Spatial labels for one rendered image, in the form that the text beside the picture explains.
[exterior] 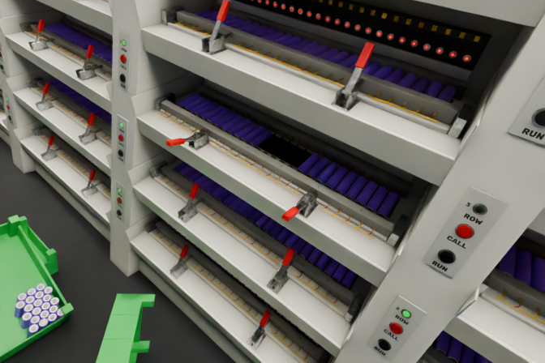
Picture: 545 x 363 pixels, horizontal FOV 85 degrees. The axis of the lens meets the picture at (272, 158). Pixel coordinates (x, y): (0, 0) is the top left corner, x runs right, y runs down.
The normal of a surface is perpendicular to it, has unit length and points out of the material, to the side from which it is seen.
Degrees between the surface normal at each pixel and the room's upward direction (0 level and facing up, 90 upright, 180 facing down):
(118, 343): 0
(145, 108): 90
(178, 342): 0
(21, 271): 22
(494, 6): 107
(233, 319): 17
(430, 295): 90
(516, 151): 90
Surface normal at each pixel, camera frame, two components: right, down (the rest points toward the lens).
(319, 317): 0.08, -0.75
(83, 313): 0.25, -0.86
